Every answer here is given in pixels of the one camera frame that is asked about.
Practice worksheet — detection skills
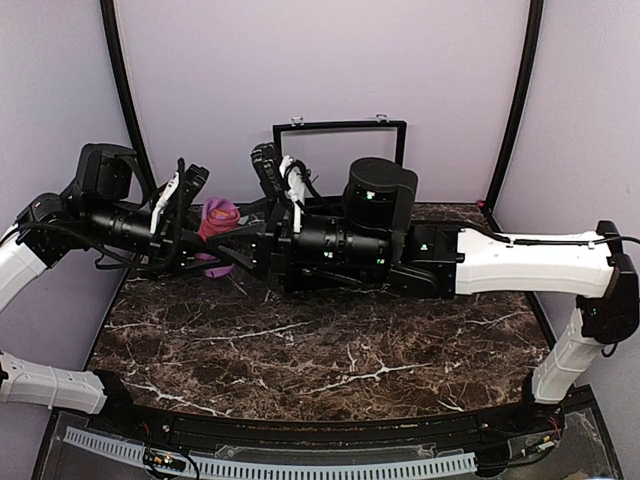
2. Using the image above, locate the left black frame post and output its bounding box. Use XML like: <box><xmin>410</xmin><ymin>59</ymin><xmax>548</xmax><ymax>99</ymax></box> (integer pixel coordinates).
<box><xmin>99</xmin><ymin>0</ymin><xmax>157</xmax><ymax>200</ymax></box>

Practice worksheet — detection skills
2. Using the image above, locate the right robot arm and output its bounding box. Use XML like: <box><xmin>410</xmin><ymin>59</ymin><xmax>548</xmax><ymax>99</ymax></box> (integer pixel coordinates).
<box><xmin>207</xmin><ymin>200</ymin><xmax>639</xmax><ymax>434</ymax></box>

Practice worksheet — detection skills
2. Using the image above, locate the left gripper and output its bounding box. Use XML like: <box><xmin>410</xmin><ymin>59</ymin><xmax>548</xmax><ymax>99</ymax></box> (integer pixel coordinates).
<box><xmin>85</xmin><ymin>196</ymin><xmax>224</xmax><ymax>280</ymax></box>

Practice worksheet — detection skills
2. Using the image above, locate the white slotted cable duct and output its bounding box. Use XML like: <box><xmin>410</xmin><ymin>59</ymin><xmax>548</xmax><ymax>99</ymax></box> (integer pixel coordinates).
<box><xmin>63</xmin><ymin>427</ymin><xmax>478</xmax><ymax>479</ymax></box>

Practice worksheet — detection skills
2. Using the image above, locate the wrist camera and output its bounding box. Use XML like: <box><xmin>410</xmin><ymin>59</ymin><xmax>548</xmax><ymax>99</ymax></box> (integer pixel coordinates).
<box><xmin>73</xmin><ymin>143</ymin><xmax>136</xmax><ymax>201</ymax></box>
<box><xmin>342</xmin><ymin>157</ymin><xmax>418</xmax><ymax>232</ymax></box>

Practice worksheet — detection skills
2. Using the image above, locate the black display case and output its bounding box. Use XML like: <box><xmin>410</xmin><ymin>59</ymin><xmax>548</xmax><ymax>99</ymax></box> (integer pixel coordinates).
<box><xmin>272</xmin><ymin>114</ymin><xmax>408</xmax><ymax>202</ymax></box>

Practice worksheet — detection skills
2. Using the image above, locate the black front rail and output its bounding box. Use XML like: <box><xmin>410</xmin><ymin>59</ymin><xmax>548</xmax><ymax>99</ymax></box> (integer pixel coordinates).
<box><xmin>78</xmin><ymin>386</ymin><xmax>595</xmax><ymax>450</ymax></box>

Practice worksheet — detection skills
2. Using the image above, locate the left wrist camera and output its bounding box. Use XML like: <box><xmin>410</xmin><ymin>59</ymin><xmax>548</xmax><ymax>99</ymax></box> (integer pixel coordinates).
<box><xmin>73</xmin><ymin>143</ymin><xmax>136</xmax><ymax>201</ymax></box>

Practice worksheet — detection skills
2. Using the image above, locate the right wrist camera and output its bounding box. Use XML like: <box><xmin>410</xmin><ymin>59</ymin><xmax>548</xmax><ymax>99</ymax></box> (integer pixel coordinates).
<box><xmin>342</xmin><ymin>157</ymin><xmax>418</xmax><ymax>232</ymax></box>

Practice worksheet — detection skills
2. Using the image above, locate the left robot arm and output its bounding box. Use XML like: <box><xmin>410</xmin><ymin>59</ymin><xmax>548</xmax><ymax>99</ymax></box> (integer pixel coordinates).
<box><xmin>1</xmin><ymin>155</ymin><xmax>259</xmax><ymax>436</ymax></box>

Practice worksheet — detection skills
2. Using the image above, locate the black frame post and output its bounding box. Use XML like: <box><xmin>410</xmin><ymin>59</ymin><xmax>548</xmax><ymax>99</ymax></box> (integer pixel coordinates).
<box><xmin>483</xmin><ymin>0</ymin><xmax>545</xmax><ymax>215</ymax></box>
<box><xmin>99</xmin><ymin>0</ymin><xmax>157</xmax><ymax>200</ymax></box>

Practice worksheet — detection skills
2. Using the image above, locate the right black frame post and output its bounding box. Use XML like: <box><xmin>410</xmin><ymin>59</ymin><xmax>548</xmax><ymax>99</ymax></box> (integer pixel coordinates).
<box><xmin>483</xmin><ymin>0</ymin><xmax>545</xmax><ymax>215</ymax></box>

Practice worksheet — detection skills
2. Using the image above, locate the small circuit board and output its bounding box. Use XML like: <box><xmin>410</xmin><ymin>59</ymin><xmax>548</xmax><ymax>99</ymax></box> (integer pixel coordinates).
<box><xmin>142</xmin><ymin>449</ymin><xmax>187</xmax><ymax>474</ymax></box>

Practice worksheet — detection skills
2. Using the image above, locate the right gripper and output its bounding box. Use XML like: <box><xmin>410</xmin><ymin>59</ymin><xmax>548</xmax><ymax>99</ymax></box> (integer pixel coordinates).
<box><xmin>204</xmin><ymin>196</ymin><xmax>391</xmax><ymax>288</ymax></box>

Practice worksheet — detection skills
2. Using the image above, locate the maroon striped sock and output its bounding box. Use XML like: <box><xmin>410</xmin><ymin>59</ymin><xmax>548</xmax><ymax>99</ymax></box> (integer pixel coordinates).
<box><xmin>196</xmin><ymin>197</ymin><xmax>241</xmax><ymax>279</ymax></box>

